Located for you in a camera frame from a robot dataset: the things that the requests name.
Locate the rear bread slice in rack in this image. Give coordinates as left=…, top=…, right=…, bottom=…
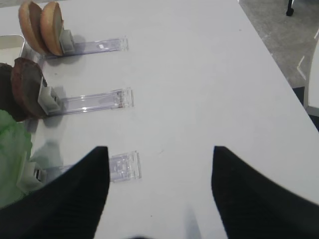
left=18, top=0, right=50, bottom=55

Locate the front bread slice in rack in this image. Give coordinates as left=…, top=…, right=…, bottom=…
left=40, top=1, right=63, bottom=56

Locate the brown meat patty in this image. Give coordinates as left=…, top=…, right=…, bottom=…
left=0, top=63, right=27, bottom=122
left=10, top=57, right=46, bottom=119

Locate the white serving tray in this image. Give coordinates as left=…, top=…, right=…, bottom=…
left=0, top=34, right=25, bottom=56

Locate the clear patty rack rail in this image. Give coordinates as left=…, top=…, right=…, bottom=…
left=38, top=87, right=134, bottom=117

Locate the black chair leg caster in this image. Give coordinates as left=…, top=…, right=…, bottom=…
left=286, top=0, right=294, bottom=16

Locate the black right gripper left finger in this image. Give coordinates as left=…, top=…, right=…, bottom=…
left=0, top=146, right=110, bottom=239

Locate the rear brown meat patty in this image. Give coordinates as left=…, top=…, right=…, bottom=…
left=0, top=63, right=27, bottom=122

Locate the clear bread rack rail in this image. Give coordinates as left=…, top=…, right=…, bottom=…
left=20, top=30, right=129, bottom=61

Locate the green lettuce leaf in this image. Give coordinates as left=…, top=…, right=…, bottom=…
left=0, top=110, right=32, bottom=208

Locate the front brown meat patty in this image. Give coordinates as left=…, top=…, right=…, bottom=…
left=10, top=57, right=46, bottom=119

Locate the clear lettuce rack rail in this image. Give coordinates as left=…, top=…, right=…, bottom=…
left=16, top=151, right=142, bottom=195

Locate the white chair edge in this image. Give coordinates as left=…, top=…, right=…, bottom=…
left=304, top=42, right=319, bottom=117

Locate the bread slice in rack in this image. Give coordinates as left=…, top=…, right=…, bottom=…
left=40, top=1, right=63, bottom=56
left=18, top=0, right=50, bottom=55

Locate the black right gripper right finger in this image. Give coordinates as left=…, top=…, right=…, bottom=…
left=211, top=146, right=319, bottom=239

